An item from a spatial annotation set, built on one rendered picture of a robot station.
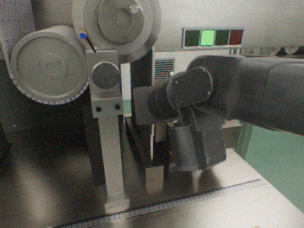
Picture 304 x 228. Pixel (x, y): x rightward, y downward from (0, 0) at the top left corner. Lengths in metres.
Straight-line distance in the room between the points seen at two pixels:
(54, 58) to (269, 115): 0.32
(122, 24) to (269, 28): 0.72
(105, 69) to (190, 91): 0.13
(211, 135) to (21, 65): 0.32
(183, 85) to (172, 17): 0.55
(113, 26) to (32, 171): 0.42
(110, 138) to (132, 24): 0.20
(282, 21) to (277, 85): 0.85
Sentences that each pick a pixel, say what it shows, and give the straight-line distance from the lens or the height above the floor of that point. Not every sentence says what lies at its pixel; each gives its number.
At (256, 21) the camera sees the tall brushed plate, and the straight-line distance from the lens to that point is 0.94.
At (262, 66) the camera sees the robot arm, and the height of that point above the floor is 1.22.
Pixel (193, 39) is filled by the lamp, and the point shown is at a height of 1.18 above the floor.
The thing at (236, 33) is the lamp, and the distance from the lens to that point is 0.88.
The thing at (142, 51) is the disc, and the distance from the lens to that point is 0.39.
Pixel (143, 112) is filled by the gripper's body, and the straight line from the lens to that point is 0.36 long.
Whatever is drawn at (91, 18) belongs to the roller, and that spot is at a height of 1.25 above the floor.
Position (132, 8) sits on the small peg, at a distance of 0.33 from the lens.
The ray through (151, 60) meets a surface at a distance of 0.41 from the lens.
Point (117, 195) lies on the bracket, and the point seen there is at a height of 0.91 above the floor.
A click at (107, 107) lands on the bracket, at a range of 0.34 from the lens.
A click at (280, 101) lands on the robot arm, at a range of 0.18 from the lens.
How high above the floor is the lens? 1.25
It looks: 25 degrees down
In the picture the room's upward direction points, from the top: straight up
